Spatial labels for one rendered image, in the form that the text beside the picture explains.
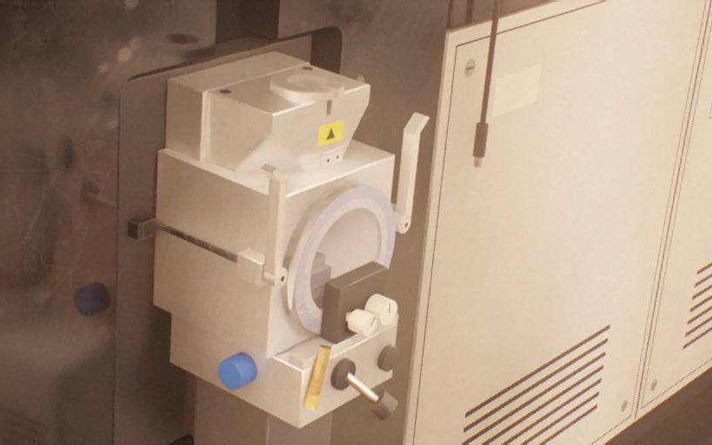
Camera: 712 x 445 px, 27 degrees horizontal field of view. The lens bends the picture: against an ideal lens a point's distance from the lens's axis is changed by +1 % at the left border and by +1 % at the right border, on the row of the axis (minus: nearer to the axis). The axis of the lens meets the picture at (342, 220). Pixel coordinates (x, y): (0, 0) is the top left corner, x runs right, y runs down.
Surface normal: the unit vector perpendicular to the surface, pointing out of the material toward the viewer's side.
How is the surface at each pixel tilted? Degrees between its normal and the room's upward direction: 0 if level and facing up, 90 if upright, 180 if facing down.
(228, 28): 90
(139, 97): 90
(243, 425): 90
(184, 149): 90
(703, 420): 0
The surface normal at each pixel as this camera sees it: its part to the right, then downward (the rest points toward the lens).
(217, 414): -0.64, 0.26
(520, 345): 0.77, 0.30
